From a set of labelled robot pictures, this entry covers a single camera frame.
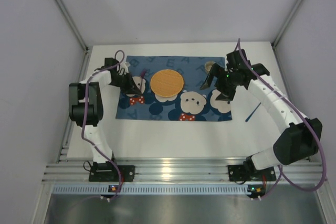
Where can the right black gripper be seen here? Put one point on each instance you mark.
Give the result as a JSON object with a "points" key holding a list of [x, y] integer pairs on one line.
{"points": [[221, 80]]}

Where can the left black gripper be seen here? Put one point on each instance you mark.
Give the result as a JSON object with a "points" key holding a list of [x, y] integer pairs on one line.
{"points": [[126, 83]]}

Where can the small grey cup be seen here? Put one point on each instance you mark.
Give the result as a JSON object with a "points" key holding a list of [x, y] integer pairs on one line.
{"points": [[208, 65]]}

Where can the purple fork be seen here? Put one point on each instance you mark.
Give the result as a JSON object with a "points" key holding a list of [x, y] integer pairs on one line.
{"points": [[142, 74]]}

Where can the blue cartoon placemat cloth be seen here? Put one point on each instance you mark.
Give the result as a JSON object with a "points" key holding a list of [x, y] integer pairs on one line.
{"points": [[190, 104]]}

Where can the blue spoon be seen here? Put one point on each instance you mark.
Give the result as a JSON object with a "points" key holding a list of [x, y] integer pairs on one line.
{"points": [[253, 112]]}

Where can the round woven orange plate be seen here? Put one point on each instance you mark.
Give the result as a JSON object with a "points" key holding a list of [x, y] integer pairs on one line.
{"points": [[167, 83]]}

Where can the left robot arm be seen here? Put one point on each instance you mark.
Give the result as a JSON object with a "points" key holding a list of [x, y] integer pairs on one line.
{"points": [[86, 107]]}

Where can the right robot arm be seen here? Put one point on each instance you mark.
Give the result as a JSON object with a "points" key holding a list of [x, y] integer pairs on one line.
{"points": [[299, 136]]}

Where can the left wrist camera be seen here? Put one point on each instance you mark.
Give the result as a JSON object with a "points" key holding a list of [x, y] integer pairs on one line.
{"points": [[111, 62]]}

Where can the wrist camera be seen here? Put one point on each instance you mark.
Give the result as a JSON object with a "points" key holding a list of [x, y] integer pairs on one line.
{"points": [[236, 60], [111, 62]]}

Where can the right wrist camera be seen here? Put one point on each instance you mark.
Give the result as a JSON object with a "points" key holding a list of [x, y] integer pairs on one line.
{"points": [[236, 60]]}

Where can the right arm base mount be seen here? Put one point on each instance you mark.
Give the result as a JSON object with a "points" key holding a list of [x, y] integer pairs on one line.
{"points": [[240, 175]]}

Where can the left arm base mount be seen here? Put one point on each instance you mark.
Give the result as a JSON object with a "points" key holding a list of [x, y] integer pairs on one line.
{"points": [[106, 172]]}

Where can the aluminium front rail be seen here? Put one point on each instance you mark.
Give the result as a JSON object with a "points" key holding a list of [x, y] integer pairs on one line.
{"points": [[175, 170]]}

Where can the left aluminium frame post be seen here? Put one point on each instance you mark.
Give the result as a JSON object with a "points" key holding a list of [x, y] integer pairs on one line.
{"points": [[71, 24]]}

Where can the aluminium frame post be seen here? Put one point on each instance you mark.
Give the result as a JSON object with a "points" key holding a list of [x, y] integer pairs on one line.
{"points": [[71, 24], [286, 23]]}

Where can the slotted cable duct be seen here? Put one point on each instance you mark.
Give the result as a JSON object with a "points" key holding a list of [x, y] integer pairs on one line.
{"points": [[158, 189]]}

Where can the right aluminium frame post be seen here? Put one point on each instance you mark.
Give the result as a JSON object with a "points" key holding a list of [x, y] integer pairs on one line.
{"points": [[286, 23]]}

